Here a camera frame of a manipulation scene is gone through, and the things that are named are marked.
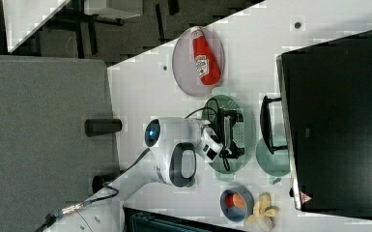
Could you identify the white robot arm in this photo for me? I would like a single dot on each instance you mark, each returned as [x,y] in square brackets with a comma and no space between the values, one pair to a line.
[173,145]

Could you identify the black round post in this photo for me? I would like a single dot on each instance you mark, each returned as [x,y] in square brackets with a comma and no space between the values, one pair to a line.
[104,184]

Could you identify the round grey plate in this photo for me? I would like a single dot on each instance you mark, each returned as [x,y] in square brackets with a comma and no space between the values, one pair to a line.
[183,64]

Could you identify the green plastic strainer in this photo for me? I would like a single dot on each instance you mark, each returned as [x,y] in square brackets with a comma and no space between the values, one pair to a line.
[244,134]

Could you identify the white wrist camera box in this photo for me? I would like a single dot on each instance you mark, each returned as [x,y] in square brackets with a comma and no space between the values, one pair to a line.
[210,146]

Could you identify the grey partition panel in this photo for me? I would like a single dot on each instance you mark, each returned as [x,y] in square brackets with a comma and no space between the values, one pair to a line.
[47,161]

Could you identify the red ketchup bottle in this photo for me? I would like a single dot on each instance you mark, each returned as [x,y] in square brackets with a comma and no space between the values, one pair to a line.
[205,62]

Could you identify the peeled toy banana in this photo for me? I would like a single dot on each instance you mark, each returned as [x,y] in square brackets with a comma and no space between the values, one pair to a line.
[263,213]

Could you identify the light green mug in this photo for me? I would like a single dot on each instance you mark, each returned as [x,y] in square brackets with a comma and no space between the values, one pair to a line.
[276,164]

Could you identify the toy orange fruit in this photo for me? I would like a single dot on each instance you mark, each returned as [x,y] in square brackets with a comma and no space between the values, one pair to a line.
[239,201]

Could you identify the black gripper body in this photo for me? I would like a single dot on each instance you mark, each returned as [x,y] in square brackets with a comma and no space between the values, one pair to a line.
[227,120]

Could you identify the blue bowl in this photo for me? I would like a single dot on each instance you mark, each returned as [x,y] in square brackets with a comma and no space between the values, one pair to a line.
[235,214]

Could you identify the black toaster oven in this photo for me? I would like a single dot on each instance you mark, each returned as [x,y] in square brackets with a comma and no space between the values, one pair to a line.
[326,98]

